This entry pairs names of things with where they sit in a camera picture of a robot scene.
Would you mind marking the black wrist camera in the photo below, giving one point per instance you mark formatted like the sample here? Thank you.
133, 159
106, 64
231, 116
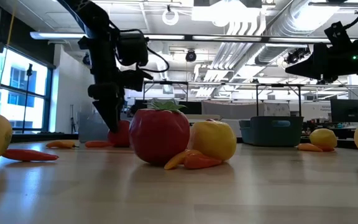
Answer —
135, 80
337, 34

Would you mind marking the orange toy chili pepper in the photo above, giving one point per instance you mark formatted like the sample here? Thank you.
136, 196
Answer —
61, 144

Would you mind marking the grey translucent plastic basket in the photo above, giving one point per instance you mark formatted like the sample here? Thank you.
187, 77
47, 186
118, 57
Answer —
87, 127

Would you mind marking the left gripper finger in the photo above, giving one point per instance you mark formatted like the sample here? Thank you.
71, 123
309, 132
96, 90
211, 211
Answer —
102, 109
115, 112

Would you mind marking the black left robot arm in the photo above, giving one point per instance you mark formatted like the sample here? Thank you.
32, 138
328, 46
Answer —
89, 18

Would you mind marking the orange carrot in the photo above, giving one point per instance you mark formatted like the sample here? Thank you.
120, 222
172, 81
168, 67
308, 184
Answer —
308, 147
174, 162

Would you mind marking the white ceiling pipes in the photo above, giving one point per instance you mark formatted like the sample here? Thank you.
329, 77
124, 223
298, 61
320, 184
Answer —
225, 56

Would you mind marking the white printed board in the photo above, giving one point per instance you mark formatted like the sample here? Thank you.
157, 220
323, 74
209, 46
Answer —
277, 109

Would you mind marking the dark plastic basket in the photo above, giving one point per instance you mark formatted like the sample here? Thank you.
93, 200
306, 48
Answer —
259, 133

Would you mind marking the black tripod stand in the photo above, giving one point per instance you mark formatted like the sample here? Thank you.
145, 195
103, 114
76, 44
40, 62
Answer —
29, 70

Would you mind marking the thin tripod stand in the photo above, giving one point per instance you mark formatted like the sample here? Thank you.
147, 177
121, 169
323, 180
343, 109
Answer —
72, 119

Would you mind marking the black ceiling dome camera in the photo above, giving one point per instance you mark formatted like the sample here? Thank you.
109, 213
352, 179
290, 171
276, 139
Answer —
190, 56

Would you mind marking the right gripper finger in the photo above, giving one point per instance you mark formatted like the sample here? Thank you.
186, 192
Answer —
311, 57
312, 72

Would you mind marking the black ceiling spotlights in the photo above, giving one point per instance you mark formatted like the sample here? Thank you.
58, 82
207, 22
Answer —
295, 56

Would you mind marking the dark cluttered desk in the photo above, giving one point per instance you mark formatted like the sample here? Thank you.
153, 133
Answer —
346, 127

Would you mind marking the red toy tomato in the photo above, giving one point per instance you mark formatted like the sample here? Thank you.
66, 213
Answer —
158, 137
121, 138

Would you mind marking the silver ventilation duct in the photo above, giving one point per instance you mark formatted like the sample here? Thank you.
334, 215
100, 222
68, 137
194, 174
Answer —
291, 25

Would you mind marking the grey fabric cover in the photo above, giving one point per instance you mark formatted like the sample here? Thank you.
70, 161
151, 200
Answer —
228, 109

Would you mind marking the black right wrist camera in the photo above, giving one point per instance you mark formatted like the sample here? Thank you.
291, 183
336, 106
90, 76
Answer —
337, 34

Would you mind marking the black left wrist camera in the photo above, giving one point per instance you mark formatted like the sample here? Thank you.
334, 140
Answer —
135, 80

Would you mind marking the black metal rack frame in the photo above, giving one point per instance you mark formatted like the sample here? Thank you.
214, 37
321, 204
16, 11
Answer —
278, 85
166, 82

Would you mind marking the long ceiling light bar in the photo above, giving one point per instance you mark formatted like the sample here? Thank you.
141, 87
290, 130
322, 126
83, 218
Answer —
57, 35

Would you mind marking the large window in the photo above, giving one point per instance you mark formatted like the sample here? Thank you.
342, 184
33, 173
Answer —
39, 109

